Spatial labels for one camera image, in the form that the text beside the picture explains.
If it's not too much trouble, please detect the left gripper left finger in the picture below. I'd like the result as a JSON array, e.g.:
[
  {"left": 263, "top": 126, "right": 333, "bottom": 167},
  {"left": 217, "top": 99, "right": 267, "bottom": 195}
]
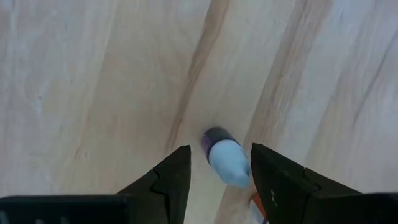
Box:
[{"left": 116, "top": 144, "right": 192, "bottom": 224}]

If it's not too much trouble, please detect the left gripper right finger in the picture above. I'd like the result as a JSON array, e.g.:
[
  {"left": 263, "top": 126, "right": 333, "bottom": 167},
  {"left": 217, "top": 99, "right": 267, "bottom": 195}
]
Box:
[{"left": 250, "top": 142, "right": 362, "bottom": 224}]

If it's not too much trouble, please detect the small orange dropper bottle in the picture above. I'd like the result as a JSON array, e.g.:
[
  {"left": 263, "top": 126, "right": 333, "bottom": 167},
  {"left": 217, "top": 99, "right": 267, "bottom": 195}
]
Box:
[{"left": 248, "top": 192, "right": 269, "bottom": 224}]

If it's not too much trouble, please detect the small purple dropper bottle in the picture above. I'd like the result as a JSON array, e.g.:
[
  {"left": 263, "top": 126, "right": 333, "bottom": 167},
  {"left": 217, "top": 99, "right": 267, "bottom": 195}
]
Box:
[{"left": 200, "top": 126, "right": 251, "bottom": 189}]

